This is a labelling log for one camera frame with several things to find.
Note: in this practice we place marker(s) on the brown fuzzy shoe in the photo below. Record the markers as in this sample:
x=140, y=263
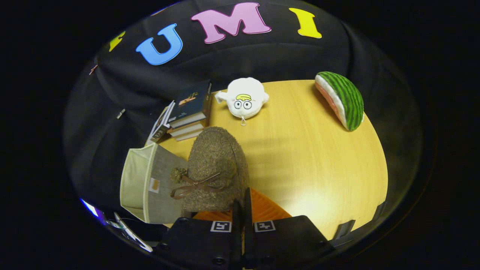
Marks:
x=217, y=157

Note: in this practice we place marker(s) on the black backdrop cloth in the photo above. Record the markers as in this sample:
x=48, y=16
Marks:
x=93, y=157

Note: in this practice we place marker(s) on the white book with portrait cover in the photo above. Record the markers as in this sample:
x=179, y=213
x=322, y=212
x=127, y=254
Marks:
x=161, y=127

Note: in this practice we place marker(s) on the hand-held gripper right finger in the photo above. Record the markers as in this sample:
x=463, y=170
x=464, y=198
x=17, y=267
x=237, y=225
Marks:
x=248, y=240

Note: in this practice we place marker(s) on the watermelon slice plush toy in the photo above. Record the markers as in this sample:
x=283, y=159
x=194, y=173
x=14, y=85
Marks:
x=345, y=97

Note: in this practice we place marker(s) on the white plush toy with eyes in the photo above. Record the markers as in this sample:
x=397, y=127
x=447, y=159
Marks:
x=243, y=93

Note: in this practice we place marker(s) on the brown cover book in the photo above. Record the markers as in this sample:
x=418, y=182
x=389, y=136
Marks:
x=187, y=129
x=189, y=135

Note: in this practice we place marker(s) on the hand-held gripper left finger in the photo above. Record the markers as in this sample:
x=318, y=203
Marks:
x=236, y=240

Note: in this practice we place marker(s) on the pink clothespin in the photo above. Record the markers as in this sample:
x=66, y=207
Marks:
x=93, y=69

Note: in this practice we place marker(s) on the lit monitor screen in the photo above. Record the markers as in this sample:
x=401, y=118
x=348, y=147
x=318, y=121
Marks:
x=92, y=210

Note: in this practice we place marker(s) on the grey fabric storage box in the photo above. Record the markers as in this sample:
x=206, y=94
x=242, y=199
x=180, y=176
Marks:
x=165, y=176

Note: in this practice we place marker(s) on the silver metal clip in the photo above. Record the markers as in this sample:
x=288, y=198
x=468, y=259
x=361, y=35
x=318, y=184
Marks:
x=120, y=113

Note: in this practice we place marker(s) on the black table clamp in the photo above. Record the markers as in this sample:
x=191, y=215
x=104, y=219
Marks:
x=344, y=229
x=380, y=212

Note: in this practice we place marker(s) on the dark blue hardcover book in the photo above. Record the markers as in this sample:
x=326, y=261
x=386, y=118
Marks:
x=191, y=101

